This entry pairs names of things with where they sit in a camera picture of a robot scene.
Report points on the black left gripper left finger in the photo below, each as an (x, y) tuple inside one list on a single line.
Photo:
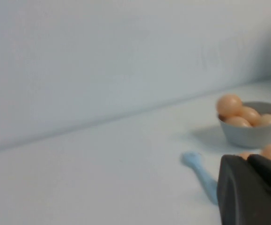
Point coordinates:
[(240, 194)]

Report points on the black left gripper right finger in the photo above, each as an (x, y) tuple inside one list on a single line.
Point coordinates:
[(269, 172)]

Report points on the grey round bowl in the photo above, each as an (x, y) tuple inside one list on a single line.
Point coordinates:
[(250, 138)]

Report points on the light blue plastic fork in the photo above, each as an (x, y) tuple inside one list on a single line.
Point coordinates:
[(191, 159)]

